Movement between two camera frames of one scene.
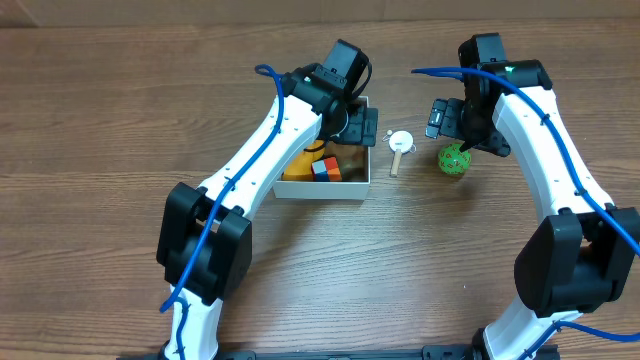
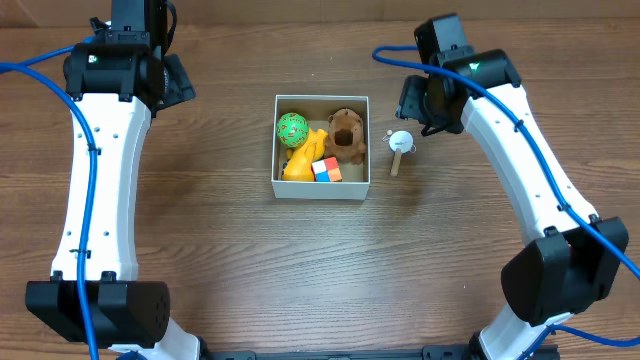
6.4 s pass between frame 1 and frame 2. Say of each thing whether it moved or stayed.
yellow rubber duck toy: stayed
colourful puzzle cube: stayed
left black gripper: moved
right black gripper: moved
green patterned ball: moved
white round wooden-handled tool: stayed
